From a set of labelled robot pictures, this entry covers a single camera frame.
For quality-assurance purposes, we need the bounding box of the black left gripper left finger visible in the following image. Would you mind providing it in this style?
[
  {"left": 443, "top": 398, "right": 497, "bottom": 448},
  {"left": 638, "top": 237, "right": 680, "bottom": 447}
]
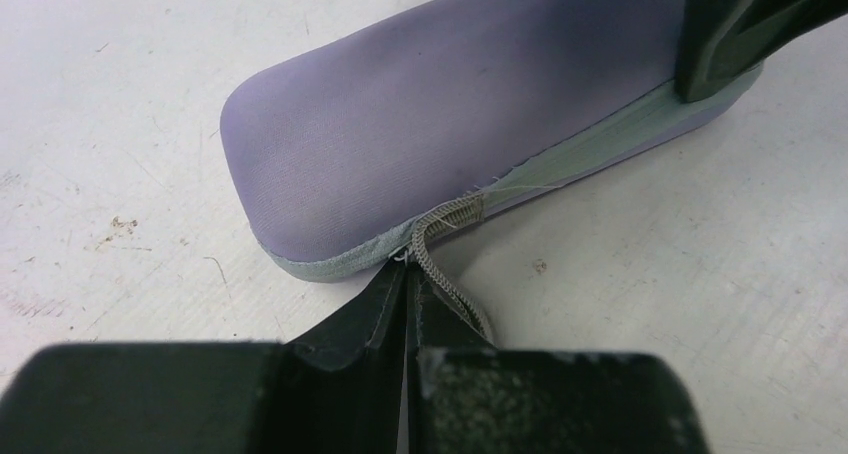
[{"left": 1, "top": 263, "right": 406, "bottom": 453}]

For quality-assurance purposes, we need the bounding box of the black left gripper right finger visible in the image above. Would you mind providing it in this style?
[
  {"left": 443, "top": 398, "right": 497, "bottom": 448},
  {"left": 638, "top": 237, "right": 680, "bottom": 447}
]
[{"left": 406, "top": 266, "right": 709, "bottom": 453}]

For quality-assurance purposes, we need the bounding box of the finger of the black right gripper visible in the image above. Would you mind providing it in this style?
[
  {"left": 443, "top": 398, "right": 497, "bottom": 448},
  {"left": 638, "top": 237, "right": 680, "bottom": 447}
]
[{"left": 674, "top": 0, "right": 847, "bottom": 103}]

